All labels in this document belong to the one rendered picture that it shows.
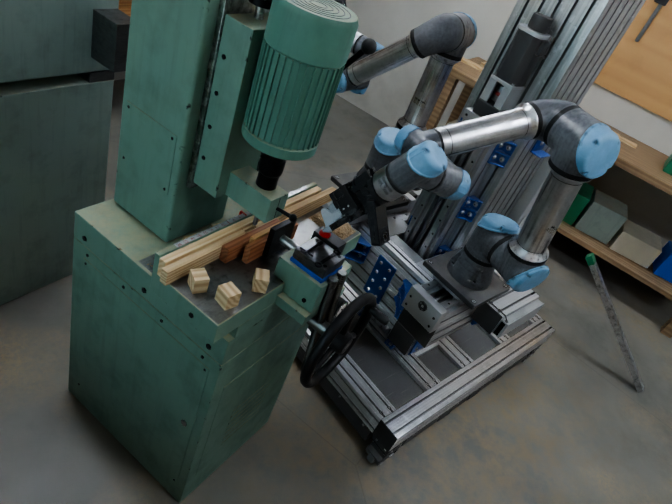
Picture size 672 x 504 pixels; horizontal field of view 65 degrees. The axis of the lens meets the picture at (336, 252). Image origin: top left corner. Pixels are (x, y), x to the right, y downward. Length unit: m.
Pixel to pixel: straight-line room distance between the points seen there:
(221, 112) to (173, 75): 0.13
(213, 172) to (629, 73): 3.38
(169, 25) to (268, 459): 1.47
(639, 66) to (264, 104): 3.38
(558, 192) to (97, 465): 1.62
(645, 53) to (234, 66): 3.38
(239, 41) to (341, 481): 1.55
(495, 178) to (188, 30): 1.08
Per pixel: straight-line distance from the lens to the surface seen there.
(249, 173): 1.35
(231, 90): 1.23
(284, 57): 1.10
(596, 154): 1.39
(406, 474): 2.25
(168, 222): 1.45
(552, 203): 1.48
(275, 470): 2.06
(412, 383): 2.23
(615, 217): 4.02
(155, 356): 1.55
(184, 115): 1.29
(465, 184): 1.21
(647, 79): 4.25
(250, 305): 1.23
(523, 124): 1.42
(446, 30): 1.79
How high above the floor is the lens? 1.76
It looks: 36 degrees down
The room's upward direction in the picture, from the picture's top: 23 degrees clockwise
